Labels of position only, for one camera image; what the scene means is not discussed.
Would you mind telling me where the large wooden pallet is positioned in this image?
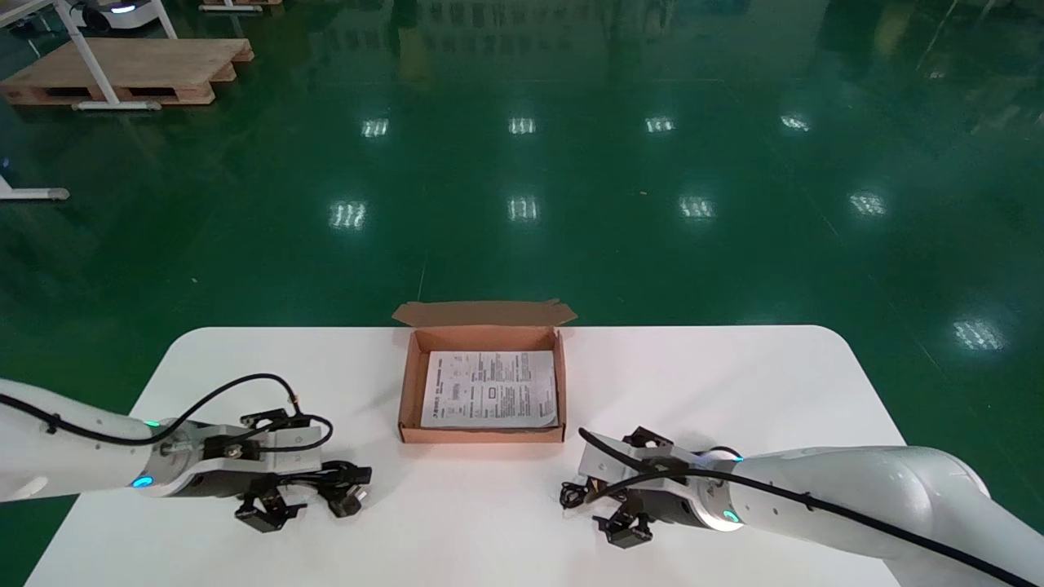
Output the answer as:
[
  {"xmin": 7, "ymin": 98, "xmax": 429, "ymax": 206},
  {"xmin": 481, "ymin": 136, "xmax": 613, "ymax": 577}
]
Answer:
[{"xmin": 0, "ymin": 38, "xmax": 255, "ymax": 108}]

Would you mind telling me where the white metal floor foot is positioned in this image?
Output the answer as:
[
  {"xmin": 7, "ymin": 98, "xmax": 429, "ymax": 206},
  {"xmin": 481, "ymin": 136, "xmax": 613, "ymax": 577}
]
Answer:
[{"xmin": 0, "ymin": 175, "xmax": 71, "ymax": 202}]

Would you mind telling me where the brown cardboard storage box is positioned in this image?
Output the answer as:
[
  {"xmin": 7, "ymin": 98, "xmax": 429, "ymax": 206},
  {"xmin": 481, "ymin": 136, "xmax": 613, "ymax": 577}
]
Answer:
[{"xmin": 391, "ymin": 299, "xmax": 578, "ymax": 445}]

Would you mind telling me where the white printed instruction sheet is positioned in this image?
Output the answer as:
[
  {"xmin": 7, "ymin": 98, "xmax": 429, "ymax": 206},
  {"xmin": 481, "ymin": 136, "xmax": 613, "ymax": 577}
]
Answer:
[{"xmin": 420, "ymin": 351, "xmax": 560, "ymax": 430}]

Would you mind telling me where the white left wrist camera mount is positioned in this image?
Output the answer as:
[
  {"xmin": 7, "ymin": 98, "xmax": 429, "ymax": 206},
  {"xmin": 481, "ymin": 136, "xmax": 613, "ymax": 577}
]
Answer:
[{"xmin": 261, "ymin": 424, "xmax": 326, "ymax": 475}]

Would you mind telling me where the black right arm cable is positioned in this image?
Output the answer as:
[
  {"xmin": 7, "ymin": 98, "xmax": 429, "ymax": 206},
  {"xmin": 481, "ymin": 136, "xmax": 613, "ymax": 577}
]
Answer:
[{"xmin": 577, "ymin": 427, "xmax": 1044, "ymax": 587}]

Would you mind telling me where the white metal table frame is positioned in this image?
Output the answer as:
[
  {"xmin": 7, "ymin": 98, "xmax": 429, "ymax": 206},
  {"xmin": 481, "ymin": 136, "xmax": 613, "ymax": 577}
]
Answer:
[{"xmin": 0, "ymin": 0, "xmax": 179, "ymax": 113}]

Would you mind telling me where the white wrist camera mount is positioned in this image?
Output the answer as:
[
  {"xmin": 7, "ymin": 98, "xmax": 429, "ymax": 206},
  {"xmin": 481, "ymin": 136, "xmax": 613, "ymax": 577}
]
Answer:
[
  {"xmin": 577, "ymin": 444, "xmax": 679, "ymax": 495},
  {"xmin": 261, "ymin": 424, "xmax": 326, "ymax": 475}
]

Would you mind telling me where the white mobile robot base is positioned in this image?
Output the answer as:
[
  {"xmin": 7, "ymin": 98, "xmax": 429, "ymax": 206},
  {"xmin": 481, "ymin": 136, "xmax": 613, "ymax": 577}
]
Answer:
[{"xmin": 69, "ymin": 0, "xmax": 164, "ymax": 32}]

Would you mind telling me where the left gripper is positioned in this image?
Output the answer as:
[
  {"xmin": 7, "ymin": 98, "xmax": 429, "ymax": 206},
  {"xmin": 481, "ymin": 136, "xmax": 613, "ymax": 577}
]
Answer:
[{"xmin": 157, "ymin": 409, "xmax": 312, "ymax": 533}]

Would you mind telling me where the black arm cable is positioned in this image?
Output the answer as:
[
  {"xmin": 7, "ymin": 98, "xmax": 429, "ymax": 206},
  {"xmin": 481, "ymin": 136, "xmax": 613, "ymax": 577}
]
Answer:
[
  {"xmin": 0, "ymin": 373, "xmax": 334, "ymax": 454},
  {"xmin": 577, "ymin": 427, "xmax": 1044, "ymax": 587}
]

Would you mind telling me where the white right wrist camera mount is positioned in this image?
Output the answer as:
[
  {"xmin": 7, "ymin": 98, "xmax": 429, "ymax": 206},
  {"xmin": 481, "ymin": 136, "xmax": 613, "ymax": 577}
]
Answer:
[{"xmin": 577, "ymin": 444, "xmax": 679, "ymax": 495}]

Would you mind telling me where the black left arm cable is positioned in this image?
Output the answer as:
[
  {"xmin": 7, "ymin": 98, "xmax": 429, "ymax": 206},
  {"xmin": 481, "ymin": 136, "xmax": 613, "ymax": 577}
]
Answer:
[{"xmin": 0, "ymin": 373, "xmax": 334, "ymax": 454}]

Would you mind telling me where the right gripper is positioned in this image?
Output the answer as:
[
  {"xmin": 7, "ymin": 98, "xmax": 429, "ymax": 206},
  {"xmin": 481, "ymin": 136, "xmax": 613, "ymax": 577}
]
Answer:
[{"xmin": 595, "ymin": 426, "xmax": 741, "ymax": 549}]

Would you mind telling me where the black power cable with plug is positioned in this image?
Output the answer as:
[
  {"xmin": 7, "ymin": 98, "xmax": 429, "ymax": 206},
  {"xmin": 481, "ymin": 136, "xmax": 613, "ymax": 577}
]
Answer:
[{"xmin": 277, "ymin": 461, "xmax": 374, "ymax": 519}]

